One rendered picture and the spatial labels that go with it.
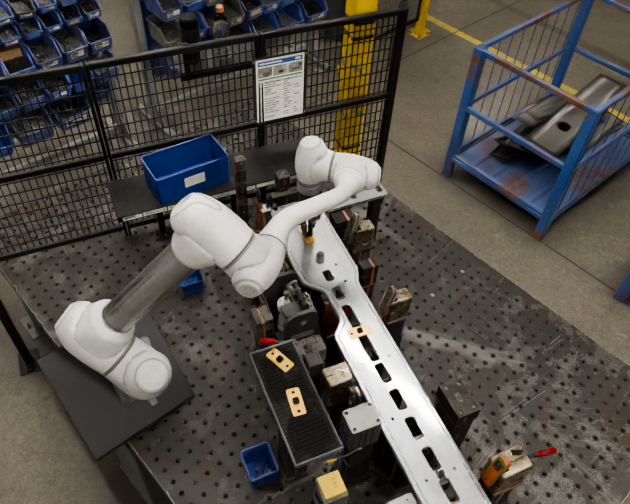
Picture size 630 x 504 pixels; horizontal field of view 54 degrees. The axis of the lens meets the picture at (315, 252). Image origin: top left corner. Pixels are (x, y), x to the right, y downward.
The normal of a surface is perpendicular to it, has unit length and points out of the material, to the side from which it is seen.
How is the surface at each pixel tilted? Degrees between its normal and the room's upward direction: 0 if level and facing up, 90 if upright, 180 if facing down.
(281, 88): 90
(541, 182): 0
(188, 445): 0
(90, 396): 42
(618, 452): 0
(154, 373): 47
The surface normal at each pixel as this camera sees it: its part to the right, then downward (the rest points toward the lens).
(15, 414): 0.04, -0.66
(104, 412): 0.46, -0.11
